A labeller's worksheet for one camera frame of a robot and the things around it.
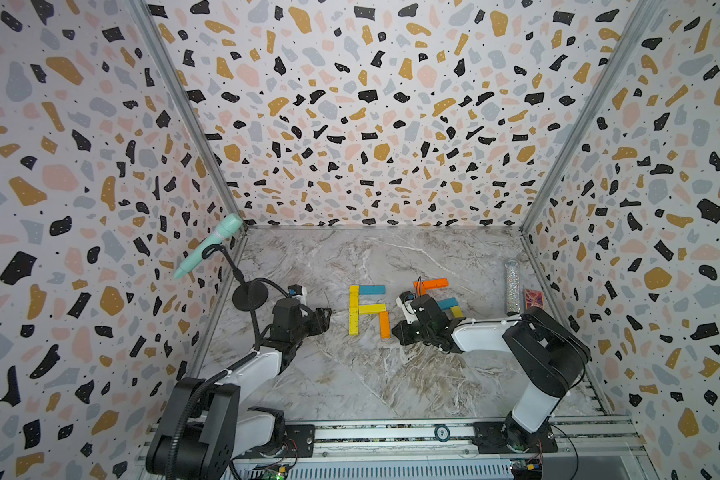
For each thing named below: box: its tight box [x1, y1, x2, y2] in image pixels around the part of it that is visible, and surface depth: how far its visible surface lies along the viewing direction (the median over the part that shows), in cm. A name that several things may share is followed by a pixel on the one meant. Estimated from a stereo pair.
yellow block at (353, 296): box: [349, 285, 359, 308], surface depth 102 cm
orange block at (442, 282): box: [423, 278, 449, 289], surface depth 108 cm
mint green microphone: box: [174, 213, 244, 277], surface depth 78 cm
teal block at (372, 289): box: [360, 285, 386, 295], surface depth 105 cm
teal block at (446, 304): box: [438, 298, 458, 310], surface depth 103 cm
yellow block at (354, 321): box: [349, 307, 359, 336], surface depth 97 cm
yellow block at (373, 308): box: [358, 304, 387, 315], surface depth 100 cm
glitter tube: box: [505, 260, 521, 315], surface depth 104 cm
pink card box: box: [524, 289, 545, 309], surface depth 102 cm
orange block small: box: [379, 311, 391, 339], surface depth 96 cm
